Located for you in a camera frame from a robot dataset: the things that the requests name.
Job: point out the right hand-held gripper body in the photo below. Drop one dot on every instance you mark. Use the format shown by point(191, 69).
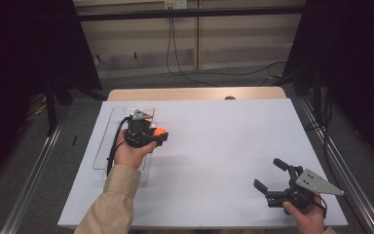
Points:
point(300, 191)

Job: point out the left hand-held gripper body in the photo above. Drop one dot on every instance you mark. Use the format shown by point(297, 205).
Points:
point(139, 135)

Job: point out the clear plastic container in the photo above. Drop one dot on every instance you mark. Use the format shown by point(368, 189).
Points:
point(105, 152)

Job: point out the person's left hand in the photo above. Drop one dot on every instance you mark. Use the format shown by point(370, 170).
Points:
point(130, 156)

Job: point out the person's right hand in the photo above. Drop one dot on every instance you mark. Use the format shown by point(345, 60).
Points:
point(310, 221)

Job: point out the wooden table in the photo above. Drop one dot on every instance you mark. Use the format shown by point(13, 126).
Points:
point(175, 93)

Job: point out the white table cover sheet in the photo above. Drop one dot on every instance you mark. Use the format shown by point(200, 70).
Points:
point(207, 182)

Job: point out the small black floor item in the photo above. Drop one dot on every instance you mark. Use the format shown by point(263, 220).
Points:
point(74, 140)

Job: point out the black metal stand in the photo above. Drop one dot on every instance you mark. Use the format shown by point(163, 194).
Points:
point(50, 110)

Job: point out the black curtain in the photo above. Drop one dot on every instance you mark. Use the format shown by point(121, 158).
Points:
point(19, 65)
point(354, 65)

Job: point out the black horizontal bar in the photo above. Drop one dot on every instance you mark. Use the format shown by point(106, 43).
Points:
point(191, 13)

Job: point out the metal floor rail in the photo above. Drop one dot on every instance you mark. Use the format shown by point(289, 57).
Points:
point(29, 188)
point(354, 191)

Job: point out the white wall socket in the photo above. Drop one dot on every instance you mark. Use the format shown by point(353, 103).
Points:
point(175, 4)

